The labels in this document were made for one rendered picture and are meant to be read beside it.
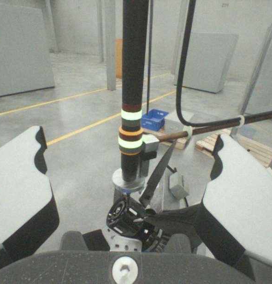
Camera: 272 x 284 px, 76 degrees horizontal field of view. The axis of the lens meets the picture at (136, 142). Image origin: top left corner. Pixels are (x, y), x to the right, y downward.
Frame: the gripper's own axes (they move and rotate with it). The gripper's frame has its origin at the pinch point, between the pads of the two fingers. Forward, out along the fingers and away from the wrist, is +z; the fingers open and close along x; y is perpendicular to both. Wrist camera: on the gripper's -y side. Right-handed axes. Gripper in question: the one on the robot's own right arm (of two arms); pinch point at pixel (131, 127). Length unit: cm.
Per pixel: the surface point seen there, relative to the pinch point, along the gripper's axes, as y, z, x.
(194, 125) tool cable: 10.3, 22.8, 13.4
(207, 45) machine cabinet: 15, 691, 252
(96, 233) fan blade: 58, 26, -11
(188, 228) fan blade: 25.0, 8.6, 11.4
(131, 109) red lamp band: 4.6, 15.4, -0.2
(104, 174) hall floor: 168, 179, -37
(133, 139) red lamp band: 9.7, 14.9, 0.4
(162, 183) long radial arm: 53, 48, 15
